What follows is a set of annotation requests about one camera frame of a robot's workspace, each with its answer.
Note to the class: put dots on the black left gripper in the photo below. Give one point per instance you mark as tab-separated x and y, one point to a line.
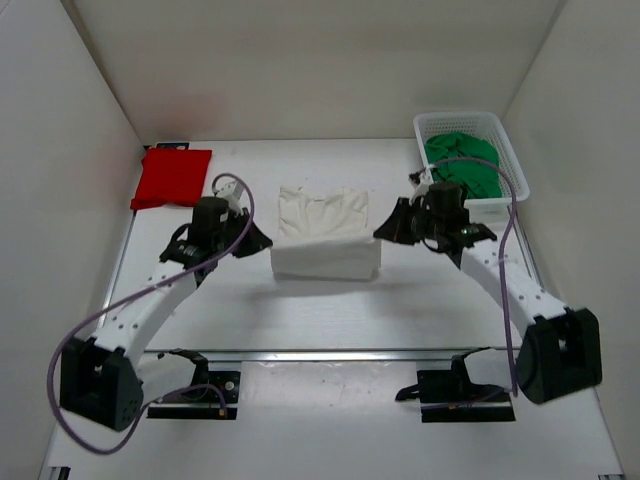
255	241

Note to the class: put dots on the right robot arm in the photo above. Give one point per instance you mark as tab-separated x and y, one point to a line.
560	352

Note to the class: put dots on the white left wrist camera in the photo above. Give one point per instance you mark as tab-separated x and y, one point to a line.
232	189

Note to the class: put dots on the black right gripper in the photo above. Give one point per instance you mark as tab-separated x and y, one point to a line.
397	227

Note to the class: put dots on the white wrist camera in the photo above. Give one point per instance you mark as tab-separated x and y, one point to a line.
421	177
232	189

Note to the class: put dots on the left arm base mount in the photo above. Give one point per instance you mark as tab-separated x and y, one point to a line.
210	395

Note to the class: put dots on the aluminium rail front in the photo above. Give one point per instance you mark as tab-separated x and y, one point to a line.
332	355

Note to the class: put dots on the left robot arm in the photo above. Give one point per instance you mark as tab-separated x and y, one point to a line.
108	378

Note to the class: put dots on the dark card behind red shirt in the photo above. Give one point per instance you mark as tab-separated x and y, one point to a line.
173	145

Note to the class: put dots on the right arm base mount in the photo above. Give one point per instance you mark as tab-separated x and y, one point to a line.
449	396

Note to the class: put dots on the red t shirt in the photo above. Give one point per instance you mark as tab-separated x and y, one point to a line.
171	177

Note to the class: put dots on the white t shirt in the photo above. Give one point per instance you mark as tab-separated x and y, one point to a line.
325	236

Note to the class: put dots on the green garment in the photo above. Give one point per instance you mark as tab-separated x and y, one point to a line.
478	180

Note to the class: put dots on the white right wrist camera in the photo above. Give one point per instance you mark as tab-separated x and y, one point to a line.
421	177

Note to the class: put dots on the white plastic mesh basket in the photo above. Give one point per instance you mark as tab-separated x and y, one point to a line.
482	125

